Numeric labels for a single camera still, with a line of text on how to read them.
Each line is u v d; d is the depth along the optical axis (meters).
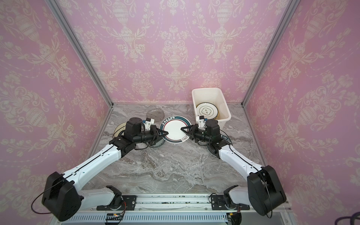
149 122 0.75
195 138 0.71
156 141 0.70
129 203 0.74
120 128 0.72
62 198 0.39
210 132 0.64
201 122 0.77
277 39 0.80
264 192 0.41
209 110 1.13
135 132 0.61
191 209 0.74
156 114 1.14
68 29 0.78
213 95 1.08
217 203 0.73
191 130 0.72
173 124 0.80
